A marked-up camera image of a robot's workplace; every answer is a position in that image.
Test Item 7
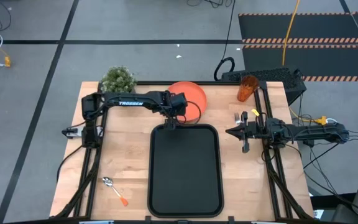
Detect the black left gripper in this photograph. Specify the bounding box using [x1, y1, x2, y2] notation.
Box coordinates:
[158, 90, 188, 130]

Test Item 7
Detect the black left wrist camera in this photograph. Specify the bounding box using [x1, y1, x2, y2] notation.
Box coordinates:
[170, 93, 188, 108]

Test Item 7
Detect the yellow hanging cable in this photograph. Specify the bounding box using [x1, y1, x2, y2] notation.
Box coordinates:
[282, 0, 301, 67]

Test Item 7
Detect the black hazard-striped floor mat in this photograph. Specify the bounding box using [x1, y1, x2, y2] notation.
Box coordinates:
[237, 11, 358, 83]

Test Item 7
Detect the black hanging cable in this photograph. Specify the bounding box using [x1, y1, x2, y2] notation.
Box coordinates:
[213, 0, 236, 82]

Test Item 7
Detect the orange-handled metal spoon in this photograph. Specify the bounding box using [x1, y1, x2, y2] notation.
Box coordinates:
[101, 176, 129, 207]

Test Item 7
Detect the orange plate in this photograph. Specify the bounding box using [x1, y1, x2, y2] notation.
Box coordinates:
[167, 81, 208, 123]

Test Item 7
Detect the black perforated computer case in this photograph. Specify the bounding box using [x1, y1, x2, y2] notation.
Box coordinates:
[221, 67, 308, 106]

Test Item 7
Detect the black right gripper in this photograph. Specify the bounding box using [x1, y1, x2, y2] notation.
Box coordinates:
[225, 111, 269, 154]

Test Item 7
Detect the potted plant in striped pot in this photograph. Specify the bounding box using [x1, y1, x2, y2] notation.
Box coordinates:
[99, 65, 138, 94]

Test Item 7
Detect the black aluminium table frame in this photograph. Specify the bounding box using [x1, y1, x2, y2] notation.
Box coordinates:
[50, 80, 315, 224]

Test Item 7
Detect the orange faceted cup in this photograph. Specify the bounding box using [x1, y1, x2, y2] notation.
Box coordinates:
[236, 75, 260, 103]

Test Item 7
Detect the black plastic tray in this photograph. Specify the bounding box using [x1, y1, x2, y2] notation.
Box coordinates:
[147, 123, 225, 218]

